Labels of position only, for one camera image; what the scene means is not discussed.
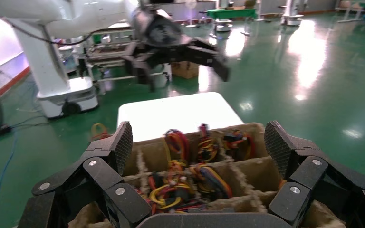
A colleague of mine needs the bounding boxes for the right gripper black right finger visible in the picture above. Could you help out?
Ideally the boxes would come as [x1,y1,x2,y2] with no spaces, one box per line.
[263,120,365,228]

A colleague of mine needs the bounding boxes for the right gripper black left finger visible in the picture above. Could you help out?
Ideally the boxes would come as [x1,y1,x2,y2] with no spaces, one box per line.
[17,121,152,228]

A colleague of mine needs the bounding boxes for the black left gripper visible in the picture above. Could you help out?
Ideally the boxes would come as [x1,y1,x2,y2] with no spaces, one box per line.
[123,16,231,93]

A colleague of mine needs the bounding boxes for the small brown cardboard carton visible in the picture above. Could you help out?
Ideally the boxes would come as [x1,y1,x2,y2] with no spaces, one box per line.
[171,61,201,80]

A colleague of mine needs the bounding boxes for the white bucket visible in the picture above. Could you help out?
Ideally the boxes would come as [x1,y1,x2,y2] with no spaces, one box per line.
[152,63,173,89]

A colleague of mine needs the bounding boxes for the brown cardboard divider box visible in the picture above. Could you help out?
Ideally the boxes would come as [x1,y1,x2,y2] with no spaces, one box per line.
[69,123,339,228]

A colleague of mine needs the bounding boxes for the white low wheeled cart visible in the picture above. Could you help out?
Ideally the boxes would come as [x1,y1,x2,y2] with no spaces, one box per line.
[215,18,234,33]

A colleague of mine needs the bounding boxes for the metal pipe rack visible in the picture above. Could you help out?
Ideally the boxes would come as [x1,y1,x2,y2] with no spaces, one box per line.
[86,28,172,84]

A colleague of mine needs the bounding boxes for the green covered table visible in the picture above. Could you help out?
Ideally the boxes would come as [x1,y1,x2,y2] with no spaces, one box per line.
[206,7,258,20]

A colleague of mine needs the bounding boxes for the white wheeled robot body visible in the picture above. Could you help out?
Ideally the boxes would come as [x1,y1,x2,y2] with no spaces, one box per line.
[12,17,99,120]

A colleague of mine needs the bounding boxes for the white mobile robot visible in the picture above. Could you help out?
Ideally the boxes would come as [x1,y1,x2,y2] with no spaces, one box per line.
[279,0,305,27]

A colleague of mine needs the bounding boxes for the red yellow wire loop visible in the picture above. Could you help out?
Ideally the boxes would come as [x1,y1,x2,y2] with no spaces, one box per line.
[90,123,112,143]

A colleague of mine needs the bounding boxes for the black floor cable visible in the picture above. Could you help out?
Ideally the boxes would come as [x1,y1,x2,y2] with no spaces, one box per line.
[0,112,50,149]

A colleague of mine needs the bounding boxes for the blue floor cable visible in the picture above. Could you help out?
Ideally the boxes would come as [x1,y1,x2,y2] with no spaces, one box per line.
[0,132,17,228]

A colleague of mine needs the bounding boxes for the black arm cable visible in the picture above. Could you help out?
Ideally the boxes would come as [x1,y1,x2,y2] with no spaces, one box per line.
[3,18,136,46]

